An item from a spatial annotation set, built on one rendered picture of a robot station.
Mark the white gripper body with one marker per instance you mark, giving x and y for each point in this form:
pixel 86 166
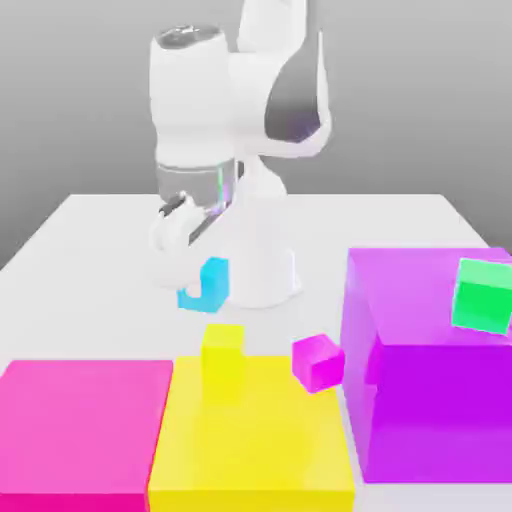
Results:
pixel 176 234

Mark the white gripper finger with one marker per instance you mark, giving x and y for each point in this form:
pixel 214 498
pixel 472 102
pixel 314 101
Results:
pixel 191 280

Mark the small cyan cube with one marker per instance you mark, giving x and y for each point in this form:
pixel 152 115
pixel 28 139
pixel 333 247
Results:
pixel 214 284

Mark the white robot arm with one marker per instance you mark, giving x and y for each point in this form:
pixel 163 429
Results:
pixel 192 100

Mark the small yellow cube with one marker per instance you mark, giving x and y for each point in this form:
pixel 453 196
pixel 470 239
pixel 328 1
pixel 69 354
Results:
pixel 222 352

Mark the small magenta cube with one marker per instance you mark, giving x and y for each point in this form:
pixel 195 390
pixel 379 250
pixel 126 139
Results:
pixel 318 366

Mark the small green cube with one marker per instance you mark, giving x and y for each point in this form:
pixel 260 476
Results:
pixel 482 304

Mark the large yellow box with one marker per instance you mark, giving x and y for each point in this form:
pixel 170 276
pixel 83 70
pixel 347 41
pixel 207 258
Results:
pixel 252 440

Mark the large pink box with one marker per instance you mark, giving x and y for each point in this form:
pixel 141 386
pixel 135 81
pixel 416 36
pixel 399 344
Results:
pixel 80 428

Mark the large purple box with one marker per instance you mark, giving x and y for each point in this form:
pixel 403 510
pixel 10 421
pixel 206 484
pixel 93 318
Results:
pixel 424 400

